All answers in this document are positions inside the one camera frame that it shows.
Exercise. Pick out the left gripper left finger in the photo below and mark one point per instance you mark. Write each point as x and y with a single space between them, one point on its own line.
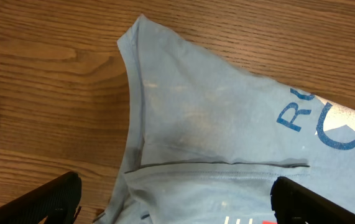
57 201

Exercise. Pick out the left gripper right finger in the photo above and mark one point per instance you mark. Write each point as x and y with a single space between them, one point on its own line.
294 204

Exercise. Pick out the light blue t-shirt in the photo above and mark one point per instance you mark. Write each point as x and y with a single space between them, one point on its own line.
207 140

